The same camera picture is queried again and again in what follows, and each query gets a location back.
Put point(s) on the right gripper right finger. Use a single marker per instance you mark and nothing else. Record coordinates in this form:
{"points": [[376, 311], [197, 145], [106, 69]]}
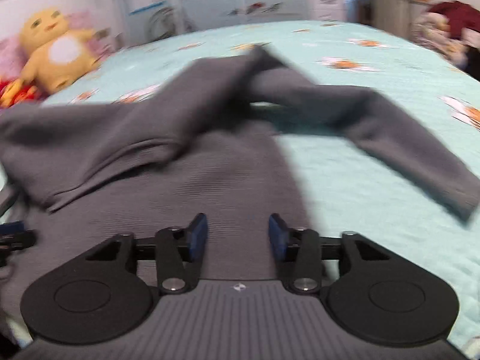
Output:
{"points": [[297, 256]]}

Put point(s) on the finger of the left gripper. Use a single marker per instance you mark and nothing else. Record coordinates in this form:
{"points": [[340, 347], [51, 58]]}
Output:
{"points": [[16, 242], [12, 228]]}

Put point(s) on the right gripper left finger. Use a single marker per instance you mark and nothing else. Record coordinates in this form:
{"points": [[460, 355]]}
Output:
{"points": [[179, 256]]}

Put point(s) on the dark grey sweater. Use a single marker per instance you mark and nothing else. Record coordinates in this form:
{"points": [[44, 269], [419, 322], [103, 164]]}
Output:
{"points": [[78, 174]]}

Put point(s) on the pile of clothes and quilt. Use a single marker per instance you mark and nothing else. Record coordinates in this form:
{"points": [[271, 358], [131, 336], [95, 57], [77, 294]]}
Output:
{"points": [[452, 30]]}

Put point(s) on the mint green bee bedspread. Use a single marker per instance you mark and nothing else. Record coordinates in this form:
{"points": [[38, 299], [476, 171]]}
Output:
{"points": [[294, 118]]}

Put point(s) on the red plush toy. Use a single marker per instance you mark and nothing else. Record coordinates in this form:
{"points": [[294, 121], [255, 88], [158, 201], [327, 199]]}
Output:
{"points": [[15, 91]]}

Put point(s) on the yellow plush toy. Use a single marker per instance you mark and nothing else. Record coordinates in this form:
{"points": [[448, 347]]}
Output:
{"points": [[57, 55]]}

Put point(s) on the white drawer cabinet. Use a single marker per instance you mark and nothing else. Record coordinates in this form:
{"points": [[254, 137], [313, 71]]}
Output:
{"points": [[327, 10]]}

